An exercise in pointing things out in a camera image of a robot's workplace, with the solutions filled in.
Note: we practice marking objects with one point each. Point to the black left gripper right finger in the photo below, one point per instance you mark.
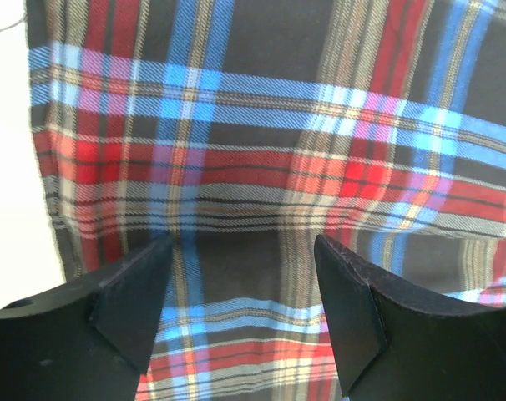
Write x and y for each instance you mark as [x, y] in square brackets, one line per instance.
[394, 340]

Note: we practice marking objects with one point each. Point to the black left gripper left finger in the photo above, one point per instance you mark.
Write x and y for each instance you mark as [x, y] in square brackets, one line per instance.
[92, 337]

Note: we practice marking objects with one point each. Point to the red blue plaid flannel shirt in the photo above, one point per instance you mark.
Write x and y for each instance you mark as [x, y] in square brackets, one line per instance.
[243, 130]

